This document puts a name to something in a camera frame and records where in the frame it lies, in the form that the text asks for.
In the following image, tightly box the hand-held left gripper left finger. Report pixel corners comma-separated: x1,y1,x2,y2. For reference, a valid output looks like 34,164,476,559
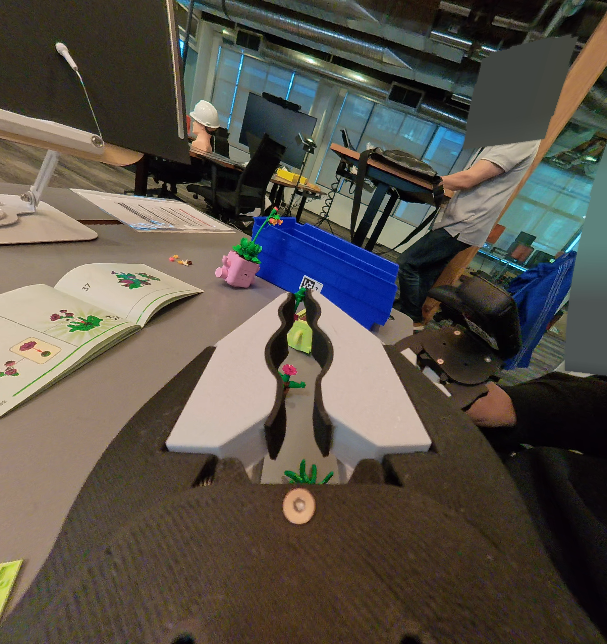
166,292,296,482

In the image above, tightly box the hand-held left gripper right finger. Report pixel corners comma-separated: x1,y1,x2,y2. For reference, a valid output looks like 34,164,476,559
305,291,432,482

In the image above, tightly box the person's right hand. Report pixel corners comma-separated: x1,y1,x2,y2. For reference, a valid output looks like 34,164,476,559
466,382,518,429

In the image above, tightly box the blue striped jacket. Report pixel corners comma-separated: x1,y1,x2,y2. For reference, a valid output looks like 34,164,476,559
505,252,577,371

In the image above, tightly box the brown-base toy plant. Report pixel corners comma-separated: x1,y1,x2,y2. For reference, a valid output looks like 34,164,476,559
278,363,307,393

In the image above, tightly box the lime green toy pot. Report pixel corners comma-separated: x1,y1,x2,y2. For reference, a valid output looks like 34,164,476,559
287,312,315,356

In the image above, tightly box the green toy leaf piece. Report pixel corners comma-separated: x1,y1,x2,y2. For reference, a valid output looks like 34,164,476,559
283,459,335,485

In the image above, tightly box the pink toy flower pot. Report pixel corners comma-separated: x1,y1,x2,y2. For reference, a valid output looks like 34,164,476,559
214,206,284,289

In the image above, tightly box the blue storage bin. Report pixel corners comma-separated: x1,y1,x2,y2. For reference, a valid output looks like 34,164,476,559
252,216,400,331

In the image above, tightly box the toy instruction booklet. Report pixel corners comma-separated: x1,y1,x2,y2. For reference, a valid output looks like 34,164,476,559
0,263,205,427

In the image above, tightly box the black bag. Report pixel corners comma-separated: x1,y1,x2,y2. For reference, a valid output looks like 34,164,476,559
358,147,444,203

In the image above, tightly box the standing desk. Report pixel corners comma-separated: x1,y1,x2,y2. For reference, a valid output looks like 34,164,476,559
330,142,456,253

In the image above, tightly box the laminated instruction sheet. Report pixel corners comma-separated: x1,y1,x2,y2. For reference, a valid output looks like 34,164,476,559
71,189,237,233

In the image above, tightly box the black office chair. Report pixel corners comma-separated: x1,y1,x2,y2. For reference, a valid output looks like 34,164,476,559
188,133,287,228

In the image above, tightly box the wooden office desk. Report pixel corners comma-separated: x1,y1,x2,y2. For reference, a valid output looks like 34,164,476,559
189,150,330,198

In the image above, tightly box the person's black jacket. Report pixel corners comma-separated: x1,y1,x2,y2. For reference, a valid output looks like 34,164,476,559
485,443,607,644

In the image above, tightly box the mannequin head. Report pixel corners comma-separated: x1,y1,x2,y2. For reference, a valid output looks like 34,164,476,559
190,123,219,152

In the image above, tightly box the computer monitor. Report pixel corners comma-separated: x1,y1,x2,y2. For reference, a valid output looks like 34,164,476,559
239,92,318,170

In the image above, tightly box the white hard hat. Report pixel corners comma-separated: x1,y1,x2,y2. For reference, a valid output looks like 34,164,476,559
189,100,221,129

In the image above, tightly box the black divider panel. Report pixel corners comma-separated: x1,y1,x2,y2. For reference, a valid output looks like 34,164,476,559
0,0,191,166

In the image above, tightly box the coiled black cable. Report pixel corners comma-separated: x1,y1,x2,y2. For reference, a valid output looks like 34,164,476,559
319,187,342,223

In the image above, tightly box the camera tripod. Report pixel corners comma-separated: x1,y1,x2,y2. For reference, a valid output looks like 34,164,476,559
294,132,319,203

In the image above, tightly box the wooden post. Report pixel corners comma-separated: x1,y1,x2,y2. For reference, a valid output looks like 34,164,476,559
423,0,607,324

